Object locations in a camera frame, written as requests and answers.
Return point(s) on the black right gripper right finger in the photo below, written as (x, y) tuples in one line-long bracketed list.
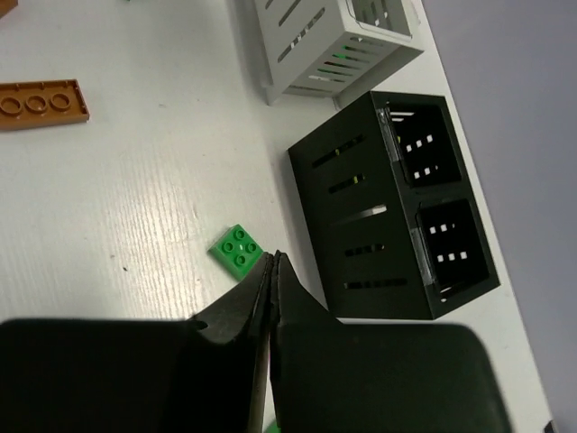
[(328, 376)]

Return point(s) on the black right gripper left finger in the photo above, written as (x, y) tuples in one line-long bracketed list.
[(206, 373)]

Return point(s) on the green lego pair with yellow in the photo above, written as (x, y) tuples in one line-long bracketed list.
[(272, 428)]

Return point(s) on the green square lego brick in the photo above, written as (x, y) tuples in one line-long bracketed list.
[(236, 251)]

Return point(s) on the black two-compartment container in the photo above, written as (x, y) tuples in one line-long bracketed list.
[(390, 210)]

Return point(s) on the brown lego brick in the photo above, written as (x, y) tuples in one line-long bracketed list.
[(37, 104)]

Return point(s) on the white two-compartment container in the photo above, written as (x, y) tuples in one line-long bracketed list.
[(333, 49)]

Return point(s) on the orange lego brick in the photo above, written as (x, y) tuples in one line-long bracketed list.
[(6, 6)]

